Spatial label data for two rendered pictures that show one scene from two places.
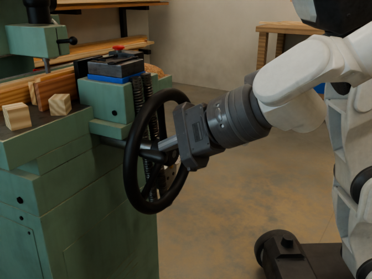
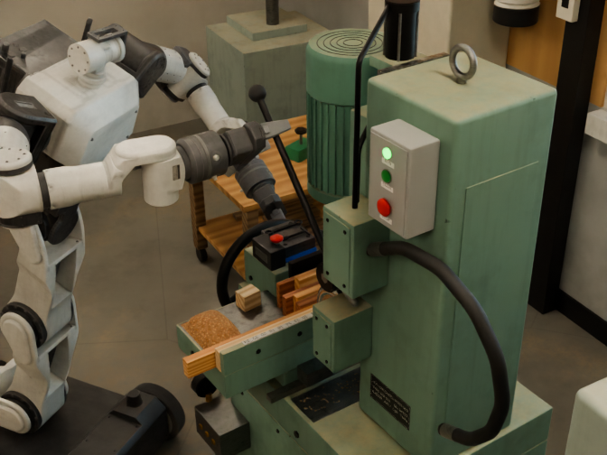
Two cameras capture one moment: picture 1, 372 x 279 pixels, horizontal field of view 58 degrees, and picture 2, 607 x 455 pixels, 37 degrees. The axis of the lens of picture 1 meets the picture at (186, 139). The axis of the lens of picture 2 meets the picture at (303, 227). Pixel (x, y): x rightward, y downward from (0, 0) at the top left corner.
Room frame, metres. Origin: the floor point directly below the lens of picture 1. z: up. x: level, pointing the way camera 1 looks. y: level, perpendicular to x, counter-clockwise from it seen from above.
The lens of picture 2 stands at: (2.32, 1.03, 2.07)
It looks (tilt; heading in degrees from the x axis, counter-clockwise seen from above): 31 degrees down; 208
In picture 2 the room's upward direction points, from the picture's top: 1 degrees counter-clockwise
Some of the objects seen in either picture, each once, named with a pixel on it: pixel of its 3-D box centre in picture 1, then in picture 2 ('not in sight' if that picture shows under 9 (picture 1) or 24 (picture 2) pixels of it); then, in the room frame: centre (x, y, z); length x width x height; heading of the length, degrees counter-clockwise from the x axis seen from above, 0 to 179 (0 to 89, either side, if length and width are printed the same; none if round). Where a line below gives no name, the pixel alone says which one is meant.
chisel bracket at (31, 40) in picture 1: (38, 42); not in sight; (0.87, 0.37, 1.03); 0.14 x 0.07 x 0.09; 62
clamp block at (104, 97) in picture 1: (120, 94); (284, 268); (0.80, 0.16, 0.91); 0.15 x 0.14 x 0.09; 152
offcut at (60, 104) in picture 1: (60, 104); not in sight; (0.71, 0.27, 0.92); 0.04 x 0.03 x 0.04; 2
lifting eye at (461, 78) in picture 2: not in sight; (462, 63); (0.99, 0.61, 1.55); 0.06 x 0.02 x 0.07; 62
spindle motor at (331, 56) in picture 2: not in sight; (351, 119); (0.85, 0.35, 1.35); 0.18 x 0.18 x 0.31
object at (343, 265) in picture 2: not in sight; (354, 246); (1.09, 0.47, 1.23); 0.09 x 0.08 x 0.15; 62
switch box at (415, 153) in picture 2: not in sight; (402, 179); (1.13, 0.57, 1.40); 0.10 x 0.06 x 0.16; 62
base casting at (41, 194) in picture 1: (29, 136); (381, 388); (0.91, 0.46, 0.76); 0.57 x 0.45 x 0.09; 62
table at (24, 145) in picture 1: (95, 106); (305, 301); (0.84, 0.24, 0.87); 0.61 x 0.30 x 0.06; 152
